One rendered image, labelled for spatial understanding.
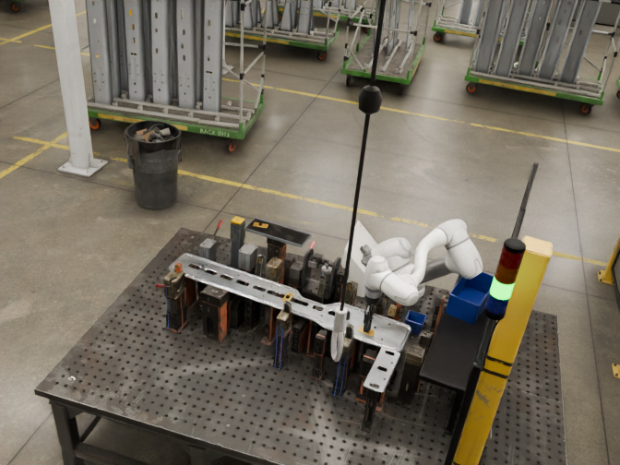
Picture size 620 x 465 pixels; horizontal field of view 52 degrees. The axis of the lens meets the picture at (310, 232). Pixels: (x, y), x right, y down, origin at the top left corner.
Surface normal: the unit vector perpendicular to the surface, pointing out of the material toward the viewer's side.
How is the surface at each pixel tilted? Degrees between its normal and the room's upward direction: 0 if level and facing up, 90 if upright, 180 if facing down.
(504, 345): 90
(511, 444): 0
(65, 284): 0
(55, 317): 0
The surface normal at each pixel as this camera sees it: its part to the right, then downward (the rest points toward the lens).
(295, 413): 0.07, -0.84
